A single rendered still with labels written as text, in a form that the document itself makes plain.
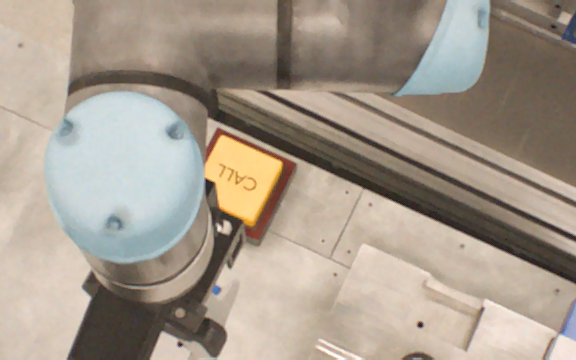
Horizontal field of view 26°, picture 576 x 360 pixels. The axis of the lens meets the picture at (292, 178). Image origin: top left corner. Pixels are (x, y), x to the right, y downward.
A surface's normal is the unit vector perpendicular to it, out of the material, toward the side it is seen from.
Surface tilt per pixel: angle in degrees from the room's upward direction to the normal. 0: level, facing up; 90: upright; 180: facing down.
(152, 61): 16
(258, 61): 58
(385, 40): 49
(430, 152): 0
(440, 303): 0
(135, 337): 32
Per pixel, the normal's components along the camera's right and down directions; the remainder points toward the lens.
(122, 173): 0.01, -0.30
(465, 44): 0.04, 0.34
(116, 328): -0.25, 0.19
